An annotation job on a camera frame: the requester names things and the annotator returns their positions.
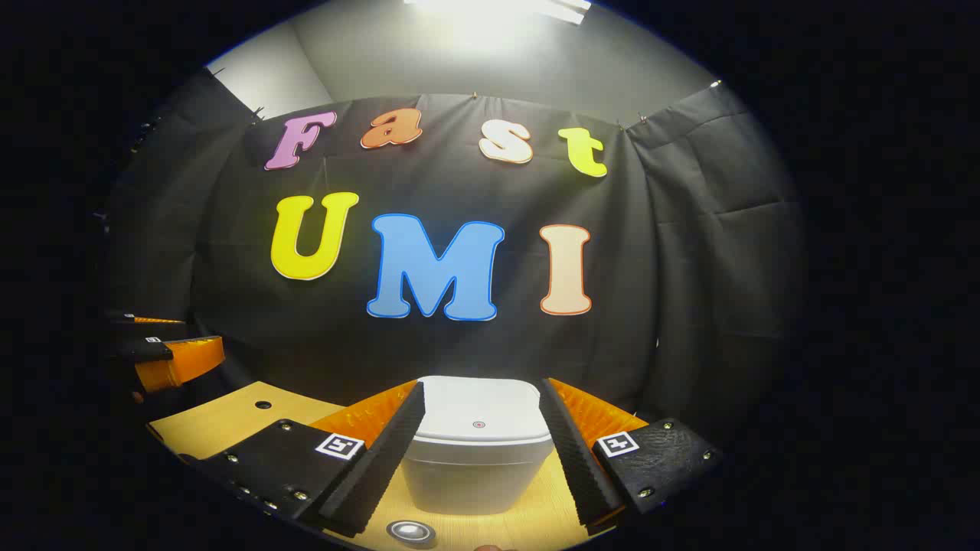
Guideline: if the ceiling light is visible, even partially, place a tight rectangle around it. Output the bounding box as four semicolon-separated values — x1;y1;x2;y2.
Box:
404;0;592;25

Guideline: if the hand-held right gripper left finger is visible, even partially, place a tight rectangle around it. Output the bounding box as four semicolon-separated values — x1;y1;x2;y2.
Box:
184;380;426;538

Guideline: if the white desktop garbage bin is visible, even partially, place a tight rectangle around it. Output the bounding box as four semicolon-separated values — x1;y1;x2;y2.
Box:
401;375;554;517

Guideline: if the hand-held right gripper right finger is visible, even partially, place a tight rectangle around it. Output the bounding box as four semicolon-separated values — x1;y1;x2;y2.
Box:
540;377;724;536

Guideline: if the black backdrop cloth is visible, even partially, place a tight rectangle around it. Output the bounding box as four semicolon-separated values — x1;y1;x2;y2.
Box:
100;73;809;452

